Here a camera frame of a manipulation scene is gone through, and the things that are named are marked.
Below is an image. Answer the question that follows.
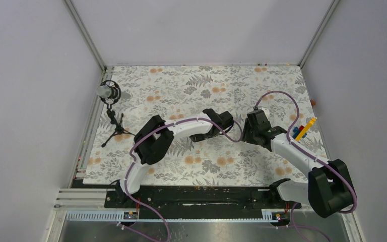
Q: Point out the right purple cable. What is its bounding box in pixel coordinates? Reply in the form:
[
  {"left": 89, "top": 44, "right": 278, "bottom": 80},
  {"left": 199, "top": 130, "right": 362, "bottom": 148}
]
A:
[{"left": 253, "top": 91, "right": 358, "bottom": 242}]

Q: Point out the microphone on tripod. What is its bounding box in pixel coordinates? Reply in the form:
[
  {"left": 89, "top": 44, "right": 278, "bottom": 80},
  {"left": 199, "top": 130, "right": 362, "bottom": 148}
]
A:
[{"left": 96, "top": 80, "right": 134, "bottom": 148}]

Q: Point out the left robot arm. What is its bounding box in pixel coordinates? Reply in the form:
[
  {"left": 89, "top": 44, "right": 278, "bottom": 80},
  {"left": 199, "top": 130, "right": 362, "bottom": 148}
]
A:
[{"left": 115, "top": 108, "right": 236, "bottom": 207}]

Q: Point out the white slotted cable duct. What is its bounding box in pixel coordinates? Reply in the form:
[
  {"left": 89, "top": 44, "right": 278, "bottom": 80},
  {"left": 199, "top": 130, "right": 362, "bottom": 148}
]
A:
[{"left": 66, "top": 210, "right": 281, "bottom": 223}]

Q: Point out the colourful toy block stack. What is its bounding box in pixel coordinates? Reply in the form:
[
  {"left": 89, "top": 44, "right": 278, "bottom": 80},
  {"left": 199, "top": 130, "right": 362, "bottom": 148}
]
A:
[{"left": 292, "top": 117, "right": 317, "bottom": 141}]

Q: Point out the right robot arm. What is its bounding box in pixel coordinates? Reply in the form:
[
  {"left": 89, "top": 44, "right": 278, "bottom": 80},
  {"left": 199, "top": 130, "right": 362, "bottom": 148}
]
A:
[{"left": 242, "top": 109, "right": 357, "bottom": 218}]

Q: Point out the floral table mat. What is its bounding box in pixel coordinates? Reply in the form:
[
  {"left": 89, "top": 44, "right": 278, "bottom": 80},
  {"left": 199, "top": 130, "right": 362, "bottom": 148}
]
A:
[{"left": 83, "top": 66, "right": 314, "bottom": 187}]

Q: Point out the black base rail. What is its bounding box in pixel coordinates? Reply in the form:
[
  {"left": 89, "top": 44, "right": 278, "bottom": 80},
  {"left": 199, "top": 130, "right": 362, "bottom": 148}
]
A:
[{"left": 104, "top": 186, "right": 294, "bottom": 219}]

